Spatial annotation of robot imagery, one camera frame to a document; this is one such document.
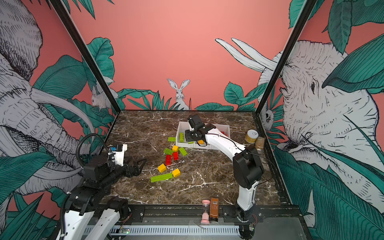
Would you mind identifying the white three-compartment bin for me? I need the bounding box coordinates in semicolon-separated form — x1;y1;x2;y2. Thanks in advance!
174;121;231;151

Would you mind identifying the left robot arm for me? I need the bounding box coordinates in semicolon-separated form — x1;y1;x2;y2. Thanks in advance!
57;154;147;240

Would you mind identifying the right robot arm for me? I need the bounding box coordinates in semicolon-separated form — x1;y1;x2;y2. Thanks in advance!
185;123;265;222

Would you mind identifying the yellow lego brick left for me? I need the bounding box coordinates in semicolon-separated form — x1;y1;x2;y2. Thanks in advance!
158;164;167;173

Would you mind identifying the long green lego brick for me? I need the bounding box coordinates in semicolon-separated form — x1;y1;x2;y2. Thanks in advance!
151;173;173;183

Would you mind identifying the small red lego brick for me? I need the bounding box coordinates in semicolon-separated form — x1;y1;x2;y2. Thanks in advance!
172;152;179;162

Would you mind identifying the long red lego brick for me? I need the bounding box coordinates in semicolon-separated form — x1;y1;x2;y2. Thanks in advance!
165;155;172;166

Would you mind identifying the yellow lego brick centre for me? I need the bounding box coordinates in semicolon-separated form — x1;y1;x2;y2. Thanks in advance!
172;169;181;178

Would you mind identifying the white perforated strip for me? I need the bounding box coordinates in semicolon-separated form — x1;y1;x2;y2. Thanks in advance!
109;225;240;236

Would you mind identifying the glass spice jar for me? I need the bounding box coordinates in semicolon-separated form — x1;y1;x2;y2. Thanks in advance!
254;137;265;154

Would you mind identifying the brown rectangular bottle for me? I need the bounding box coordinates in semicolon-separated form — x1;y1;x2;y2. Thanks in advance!
210;198;219;222

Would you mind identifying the pink hourglass timer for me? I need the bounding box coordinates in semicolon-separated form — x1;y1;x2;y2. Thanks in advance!
201;200;211;225

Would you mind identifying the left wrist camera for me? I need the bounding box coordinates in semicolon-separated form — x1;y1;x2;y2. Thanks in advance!
108;144;128;167

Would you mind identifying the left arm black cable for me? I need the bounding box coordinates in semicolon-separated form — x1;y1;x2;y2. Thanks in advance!
75;133;112;169

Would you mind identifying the black front rail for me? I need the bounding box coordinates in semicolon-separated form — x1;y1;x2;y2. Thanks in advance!
125;205;305;225

